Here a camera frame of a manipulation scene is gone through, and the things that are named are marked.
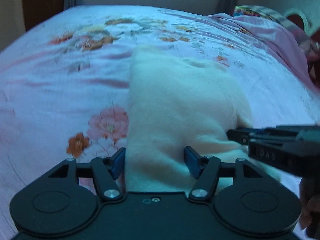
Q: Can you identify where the pink floral bed sheet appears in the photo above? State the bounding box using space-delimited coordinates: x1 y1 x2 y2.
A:
1 6 319 239

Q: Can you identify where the person's right hand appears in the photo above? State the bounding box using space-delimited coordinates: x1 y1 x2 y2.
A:
299 196 319 229

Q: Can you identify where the pink folded quilt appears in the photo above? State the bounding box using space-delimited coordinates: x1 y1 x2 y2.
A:
209 13 319 90

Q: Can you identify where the red white headboard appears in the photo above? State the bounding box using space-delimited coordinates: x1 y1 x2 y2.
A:
284 8 319 42

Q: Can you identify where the white knit sweater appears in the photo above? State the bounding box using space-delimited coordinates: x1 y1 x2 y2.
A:
124 45 264 193

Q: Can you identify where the striped floral pillow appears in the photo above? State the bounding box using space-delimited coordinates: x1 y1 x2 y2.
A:
232 5 319 61

